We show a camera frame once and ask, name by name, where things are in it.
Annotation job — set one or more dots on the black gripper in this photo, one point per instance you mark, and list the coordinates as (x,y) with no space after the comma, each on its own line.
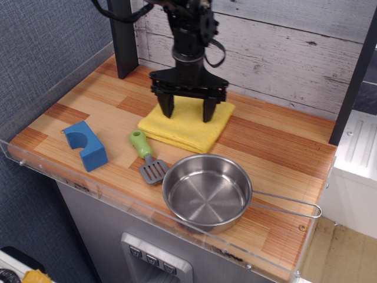
(188,79)

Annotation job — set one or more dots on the yellow cloth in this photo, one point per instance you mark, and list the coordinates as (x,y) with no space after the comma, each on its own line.
(185,128)

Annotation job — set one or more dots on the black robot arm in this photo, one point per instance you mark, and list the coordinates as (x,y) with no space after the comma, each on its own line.
(193,28)

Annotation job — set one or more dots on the stainless steel pan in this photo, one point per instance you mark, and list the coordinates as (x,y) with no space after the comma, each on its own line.
(208,193)

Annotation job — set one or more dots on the blue arch wooden block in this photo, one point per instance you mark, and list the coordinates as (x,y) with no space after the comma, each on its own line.
(93,153)

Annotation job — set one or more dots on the silver dispenser button panel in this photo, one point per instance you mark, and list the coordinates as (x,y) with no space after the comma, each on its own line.
(149,263)

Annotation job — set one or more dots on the white ridged side unit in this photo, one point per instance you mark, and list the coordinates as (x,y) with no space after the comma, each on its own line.
(349,196)

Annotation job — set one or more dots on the black yellow object corner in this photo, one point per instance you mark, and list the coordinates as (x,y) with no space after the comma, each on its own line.
(32,276)

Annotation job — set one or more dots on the green handled grey spatula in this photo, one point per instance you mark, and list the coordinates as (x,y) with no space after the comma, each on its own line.
(153,170)

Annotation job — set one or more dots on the black left vertical post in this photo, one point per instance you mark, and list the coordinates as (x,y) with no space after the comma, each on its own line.
(123,38)

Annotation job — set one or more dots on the black vertical post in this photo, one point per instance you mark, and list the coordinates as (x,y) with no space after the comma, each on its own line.
(355,83)
(123,38)

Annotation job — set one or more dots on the black right vertical post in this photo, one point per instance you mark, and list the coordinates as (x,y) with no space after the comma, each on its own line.
(355,83)

